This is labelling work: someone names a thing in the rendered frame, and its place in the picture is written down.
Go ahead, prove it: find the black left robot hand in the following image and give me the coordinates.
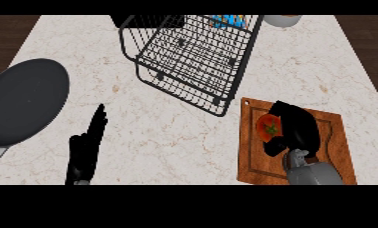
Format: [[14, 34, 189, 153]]
[[64, 103, 109, 186]]

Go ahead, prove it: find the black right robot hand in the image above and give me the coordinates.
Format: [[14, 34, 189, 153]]
[[262, 100, 322, 158]]

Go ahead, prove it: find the red tomato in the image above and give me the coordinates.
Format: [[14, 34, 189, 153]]
[[256, 113, 284, 144]]

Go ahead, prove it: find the brown wooden cutting board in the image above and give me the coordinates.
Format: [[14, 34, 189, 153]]
[[236, 97, 359, 186]]

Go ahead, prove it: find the dark grey frying pan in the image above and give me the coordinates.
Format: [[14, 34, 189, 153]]
[[0, 58, 71, 158]]

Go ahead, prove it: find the pale grey bowl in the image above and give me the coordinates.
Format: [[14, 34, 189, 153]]
[[263, 14, 303, 28]]

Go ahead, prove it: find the blue and orange packet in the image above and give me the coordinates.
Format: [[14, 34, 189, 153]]
[[208, 14, 251, 30]]

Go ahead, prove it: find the black box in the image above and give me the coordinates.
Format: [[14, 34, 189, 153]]
[[109, 14, 188, 30]]

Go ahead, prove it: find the black wire tiered basket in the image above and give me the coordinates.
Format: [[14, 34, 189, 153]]
[[118, 14, 266, 118]]

